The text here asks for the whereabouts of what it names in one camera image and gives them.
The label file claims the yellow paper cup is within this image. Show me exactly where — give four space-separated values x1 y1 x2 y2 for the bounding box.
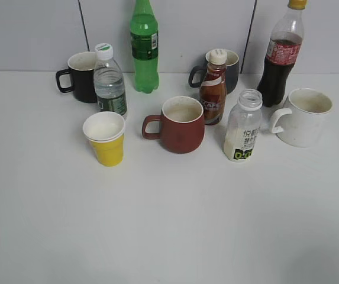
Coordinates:
82 111 126 167

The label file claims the clear milk bottle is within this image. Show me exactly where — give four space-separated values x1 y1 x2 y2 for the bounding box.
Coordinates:
223 89 263 162

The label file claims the red ceramic mug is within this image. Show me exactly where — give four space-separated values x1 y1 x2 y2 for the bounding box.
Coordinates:
141 96 205 154

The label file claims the brown coffee bottle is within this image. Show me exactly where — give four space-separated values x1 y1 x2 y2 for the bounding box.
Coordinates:
200 49 227 125

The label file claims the clear water bottle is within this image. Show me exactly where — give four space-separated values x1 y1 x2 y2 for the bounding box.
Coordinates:
93 43 127 118

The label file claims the dark grey mug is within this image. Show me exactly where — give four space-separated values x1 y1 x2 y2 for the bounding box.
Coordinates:
188 49 240 94

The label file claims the black ceramic mug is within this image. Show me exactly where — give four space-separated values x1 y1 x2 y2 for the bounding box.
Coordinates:
56 51 98 103

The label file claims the green soda bottle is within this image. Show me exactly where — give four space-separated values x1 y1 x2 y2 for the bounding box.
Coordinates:
130 0 159 93

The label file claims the white ceramic mug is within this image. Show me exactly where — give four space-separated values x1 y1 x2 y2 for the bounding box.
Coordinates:
269 88 332 148

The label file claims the cola bottle yellow cap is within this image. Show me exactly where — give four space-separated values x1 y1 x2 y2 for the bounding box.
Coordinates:
257 0 307 107

